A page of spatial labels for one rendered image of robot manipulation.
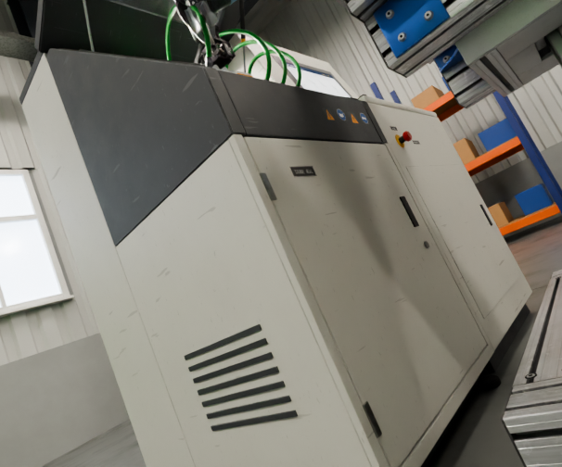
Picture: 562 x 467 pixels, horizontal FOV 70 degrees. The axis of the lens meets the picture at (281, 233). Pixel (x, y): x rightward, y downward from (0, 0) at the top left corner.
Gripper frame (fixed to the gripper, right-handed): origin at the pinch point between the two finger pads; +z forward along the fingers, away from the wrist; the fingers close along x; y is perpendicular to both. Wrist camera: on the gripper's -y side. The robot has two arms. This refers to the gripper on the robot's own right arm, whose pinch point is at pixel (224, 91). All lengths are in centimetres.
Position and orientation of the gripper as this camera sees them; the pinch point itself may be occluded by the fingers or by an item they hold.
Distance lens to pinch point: 136.3
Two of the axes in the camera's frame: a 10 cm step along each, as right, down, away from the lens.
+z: 4.0, 9.0, -1.6
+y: 6.6, -4.1, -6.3
